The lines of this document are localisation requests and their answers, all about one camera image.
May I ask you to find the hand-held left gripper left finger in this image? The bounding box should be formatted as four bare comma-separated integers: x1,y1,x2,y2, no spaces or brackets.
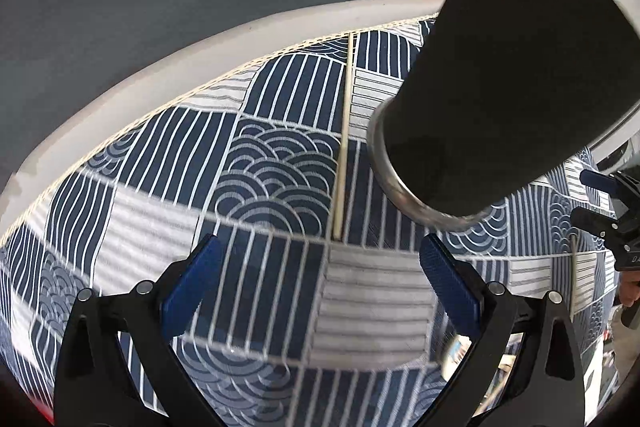
54,234,223,427

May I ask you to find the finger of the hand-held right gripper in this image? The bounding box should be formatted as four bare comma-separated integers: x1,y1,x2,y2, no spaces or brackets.
570,207,622,239
580,169,626,198

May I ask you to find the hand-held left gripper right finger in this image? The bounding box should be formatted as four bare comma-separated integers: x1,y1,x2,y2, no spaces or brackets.
419,233,586,427

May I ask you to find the black utensil holder cup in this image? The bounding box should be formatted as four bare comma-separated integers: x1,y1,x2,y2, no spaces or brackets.
366,0,640,228

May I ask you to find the person's right forearm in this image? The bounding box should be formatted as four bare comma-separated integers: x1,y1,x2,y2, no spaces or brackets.
607,304,640,388

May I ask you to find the person's right hand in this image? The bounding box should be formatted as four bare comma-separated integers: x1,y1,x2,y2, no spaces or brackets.
619,272,640,308

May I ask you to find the blue white patterned tablecloth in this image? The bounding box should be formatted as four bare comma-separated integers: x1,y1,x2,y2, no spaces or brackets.
0,14,621,427

